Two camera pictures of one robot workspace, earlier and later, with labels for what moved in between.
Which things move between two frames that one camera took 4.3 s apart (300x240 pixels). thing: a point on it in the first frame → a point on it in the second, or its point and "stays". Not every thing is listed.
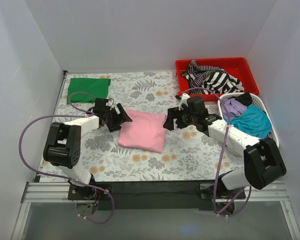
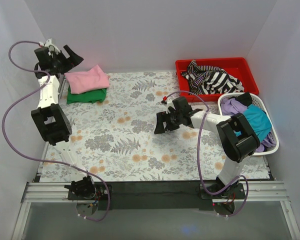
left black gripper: x=117 y=118 → x=65 y=59
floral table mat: x=132 y=144 stays
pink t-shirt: x=146 y=131 → x=95 y=79
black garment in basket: x=245 y=98 stays
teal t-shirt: x=254 y=121 stays
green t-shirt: x=81 y=90 stays
